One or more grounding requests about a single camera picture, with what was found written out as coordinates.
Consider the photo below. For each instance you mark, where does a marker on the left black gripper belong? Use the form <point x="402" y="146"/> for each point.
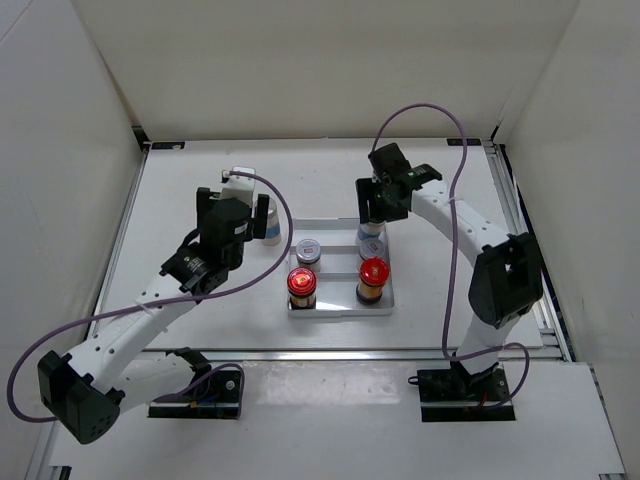
<point x="204" y="201"/>

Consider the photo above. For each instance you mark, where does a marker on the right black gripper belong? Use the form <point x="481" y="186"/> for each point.
<point x="363" y="187"/>

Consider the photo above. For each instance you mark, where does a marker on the tall silver-capped shaker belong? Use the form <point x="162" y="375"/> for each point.
<point x="273" y="233"/>
<point x="366" y="231"/>

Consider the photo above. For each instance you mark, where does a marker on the short white-lid jar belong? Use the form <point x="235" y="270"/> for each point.
<point x="370" y="248"/>
<point x="308" y="254"/>

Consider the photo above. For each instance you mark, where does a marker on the red-lid chili sauce jar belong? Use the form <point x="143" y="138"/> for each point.
<point x="373" y="276"/>
<point x="302" y="285"/>

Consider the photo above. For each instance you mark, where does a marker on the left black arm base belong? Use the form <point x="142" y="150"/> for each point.
<point x="217" y="395"/>

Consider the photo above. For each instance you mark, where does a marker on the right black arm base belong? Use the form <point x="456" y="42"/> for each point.
<point x="446" y="396"/>

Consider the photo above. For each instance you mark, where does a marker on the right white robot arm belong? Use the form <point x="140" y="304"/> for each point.
<point x="506" y="280"/>

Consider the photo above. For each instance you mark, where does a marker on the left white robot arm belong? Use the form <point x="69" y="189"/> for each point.
<point x="86" y="388"/>

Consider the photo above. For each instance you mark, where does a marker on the white divided organizer tray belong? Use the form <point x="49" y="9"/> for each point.
<point x="338" y="276"/>

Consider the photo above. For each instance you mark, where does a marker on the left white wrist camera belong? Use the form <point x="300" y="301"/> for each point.
<point x="237" y="186"/>

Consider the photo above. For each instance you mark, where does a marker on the aluminium left rail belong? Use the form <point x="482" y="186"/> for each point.
<point x="38" y="466"/>

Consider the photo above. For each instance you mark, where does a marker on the aluminium rail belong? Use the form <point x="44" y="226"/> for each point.
<point x="546" y="353"/>
<point x="507" y="188"/>
<point x="38" y="466"/>

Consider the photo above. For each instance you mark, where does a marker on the aluminium right rail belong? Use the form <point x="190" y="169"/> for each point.
<point x="507" y="188"/>

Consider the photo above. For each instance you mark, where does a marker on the aluminium front rail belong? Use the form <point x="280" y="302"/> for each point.
<point x="546" y="353"/>

